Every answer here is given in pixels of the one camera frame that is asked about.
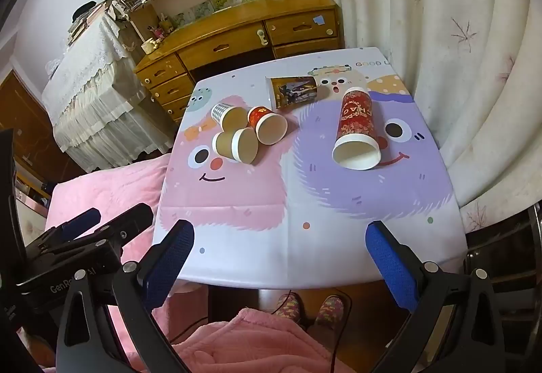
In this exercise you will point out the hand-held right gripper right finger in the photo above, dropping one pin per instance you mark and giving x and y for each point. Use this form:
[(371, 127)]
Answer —
[(391, 267)]

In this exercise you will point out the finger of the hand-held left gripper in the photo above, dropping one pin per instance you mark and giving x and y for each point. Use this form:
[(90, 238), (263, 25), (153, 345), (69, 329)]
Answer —
[(81, 220), (132, 220)]

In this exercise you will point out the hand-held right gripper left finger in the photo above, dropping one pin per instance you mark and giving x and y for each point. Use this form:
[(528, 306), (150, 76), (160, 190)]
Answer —
[(169, 263)]

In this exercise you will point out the tall red paper cup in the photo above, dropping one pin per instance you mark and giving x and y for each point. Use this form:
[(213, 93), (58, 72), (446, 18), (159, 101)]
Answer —
[(356, 123)]

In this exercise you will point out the plain brown paper cup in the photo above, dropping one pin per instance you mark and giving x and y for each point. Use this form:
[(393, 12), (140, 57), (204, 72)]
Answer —
[(237, 144)]

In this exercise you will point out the checkered paper cup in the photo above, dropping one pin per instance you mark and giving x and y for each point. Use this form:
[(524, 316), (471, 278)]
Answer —
[(226, 115)]

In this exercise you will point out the small red paper cup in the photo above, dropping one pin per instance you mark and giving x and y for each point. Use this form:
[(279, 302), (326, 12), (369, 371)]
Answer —
[(266, 125)]

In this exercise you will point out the pink blanket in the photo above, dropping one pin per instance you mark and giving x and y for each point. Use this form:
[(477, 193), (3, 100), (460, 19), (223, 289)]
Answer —
[(106, 191)]

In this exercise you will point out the colourful knitted slipper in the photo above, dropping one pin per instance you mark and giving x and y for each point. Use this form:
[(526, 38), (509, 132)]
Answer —
[(330, 309), (289, 307)]

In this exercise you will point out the cartoon printed tablecloth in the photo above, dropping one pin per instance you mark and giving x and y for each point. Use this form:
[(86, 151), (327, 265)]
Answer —
[(322, 229)]

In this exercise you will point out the brown wooden cabinet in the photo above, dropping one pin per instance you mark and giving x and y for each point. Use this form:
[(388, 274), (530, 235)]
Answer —
[(25, 123)]

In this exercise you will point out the person's pink fleece clothing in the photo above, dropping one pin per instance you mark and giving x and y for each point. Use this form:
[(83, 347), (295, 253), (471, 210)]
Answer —
[(254, 343)]

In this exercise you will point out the dark metal chair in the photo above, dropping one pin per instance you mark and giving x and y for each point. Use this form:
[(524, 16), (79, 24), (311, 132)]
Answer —
[(508, 254)]

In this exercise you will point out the lace covered cabinet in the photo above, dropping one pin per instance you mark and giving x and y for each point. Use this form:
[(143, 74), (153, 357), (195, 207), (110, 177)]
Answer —
[(93, 93)]

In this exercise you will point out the pen holder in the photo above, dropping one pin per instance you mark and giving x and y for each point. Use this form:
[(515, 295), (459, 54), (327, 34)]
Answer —
[(163, 26)]

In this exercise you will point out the black hat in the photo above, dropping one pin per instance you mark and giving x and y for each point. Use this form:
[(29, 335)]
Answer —
[(84, 10)]

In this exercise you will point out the wooden desk with drawers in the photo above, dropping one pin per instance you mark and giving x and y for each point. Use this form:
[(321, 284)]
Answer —
[(220, 24)]

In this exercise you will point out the white floral curtain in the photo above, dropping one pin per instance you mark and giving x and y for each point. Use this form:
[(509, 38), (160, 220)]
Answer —
[(444, 17)]

